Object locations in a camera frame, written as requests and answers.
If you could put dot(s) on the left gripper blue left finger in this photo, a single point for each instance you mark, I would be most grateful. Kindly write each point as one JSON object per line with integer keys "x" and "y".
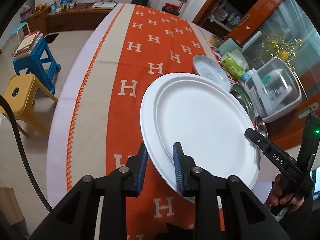
{"x": 137, "y": 169}

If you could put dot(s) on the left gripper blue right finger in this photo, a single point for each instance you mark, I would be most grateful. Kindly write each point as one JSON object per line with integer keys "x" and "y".
{"x": 183, "y": 164}

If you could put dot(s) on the large white plate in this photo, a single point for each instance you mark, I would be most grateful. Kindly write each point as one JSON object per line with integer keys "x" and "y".
{"x": 207, "y": 120}

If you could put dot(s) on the blue patterned porcelain plate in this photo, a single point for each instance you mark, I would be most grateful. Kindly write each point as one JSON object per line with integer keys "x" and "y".
{"x": 208, "y": 68}

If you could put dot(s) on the right hand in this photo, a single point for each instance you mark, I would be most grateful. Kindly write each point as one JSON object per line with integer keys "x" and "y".
{"x": 274, "y": 197}

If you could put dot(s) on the small steel bowl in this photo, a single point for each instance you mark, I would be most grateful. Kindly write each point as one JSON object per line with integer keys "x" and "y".
{"x": 260, "y": 126}

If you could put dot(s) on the green plate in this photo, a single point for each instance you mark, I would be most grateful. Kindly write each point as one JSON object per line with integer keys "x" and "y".
{"x": 241, "y": 95}

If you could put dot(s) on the white dish cabinet box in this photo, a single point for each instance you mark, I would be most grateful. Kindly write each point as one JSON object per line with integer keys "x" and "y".
{"x": 273, "y": 90}

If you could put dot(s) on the green tissue pack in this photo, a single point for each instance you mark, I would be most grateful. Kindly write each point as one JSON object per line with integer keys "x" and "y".
{"x": 232, "y": 66}

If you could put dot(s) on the orange H-pattern blanket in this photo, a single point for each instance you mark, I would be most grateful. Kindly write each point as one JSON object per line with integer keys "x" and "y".
{"x": 143, "y": 53}

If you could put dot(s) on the mint green canister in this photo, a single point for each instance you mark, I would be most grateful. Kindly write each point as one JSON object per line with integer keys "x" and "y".
{"x": 228, "y": 46}

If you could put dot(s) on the yellow plastic stool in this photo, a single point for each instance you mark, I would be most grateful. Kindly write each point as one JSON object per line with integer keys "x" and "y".
{"x": 20, "y": 95}

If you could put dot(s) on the blue plastic stool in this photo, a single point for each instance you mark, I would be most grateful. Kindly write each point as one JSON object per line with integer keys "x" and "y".
{"x": 41, "y": 63}

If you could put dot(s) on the white paper roll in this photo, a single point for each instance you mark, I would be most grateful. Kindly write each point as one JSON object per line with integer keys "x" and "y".
{"x": 251, "y": 40}

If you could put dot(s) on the wooden TV cabinet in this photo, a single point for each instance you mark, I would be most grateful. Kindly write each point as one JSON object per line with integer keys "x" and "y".
{"x": 80, "y": 17}

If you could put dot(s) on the red basket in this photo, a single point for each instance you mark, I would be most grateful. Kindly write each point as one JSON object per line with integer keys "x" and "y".
{"x": 171, "y": 7}

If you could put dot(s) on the stack of books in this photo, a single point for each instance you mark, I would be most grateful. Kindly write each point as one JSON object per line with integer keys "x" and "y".
{"x": 28, "y": 44}

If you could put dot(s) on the light blue stool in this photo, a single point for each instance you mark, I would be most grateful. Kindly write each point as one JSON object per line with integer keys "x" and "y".
{"x": 18, "y": 34}

